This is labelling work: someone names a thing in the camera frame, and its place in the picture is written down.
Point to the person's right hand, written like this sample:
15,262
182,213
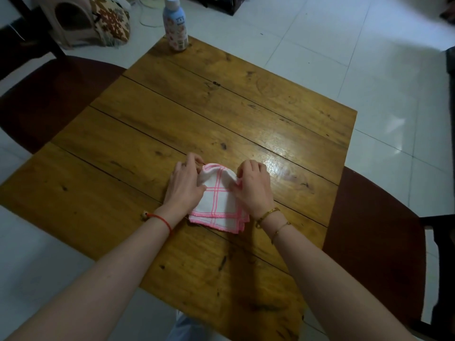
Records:
254,195

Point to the person's left hand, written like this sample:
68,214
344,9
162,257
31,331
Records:
183,189

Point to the person's left thumb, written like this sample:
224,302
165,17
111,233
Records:
201,191

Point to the person's right thumb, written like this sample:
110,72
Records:
237,188

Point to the white cloth with pink checks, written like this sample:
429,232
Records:
218,204

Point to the person's left forearm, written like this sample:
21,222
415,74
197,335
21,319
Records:
106,276

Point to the person's right forearm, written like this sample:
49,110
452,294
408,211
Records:
320,280

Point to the gold bangle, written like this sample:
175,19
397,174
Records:
267,214

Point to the dark wooden chair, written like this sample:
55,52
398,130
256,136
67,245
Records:
376,241
46,99

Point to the white plastic bottle printed label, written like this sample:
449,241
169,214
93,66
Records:
175,24

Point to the black furniture base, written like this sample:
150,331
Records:
220,3

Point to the beige pet carrier bag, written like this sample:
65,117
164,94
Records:
71,21

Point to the dark grey furniture edge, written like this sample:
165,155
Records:
451,102

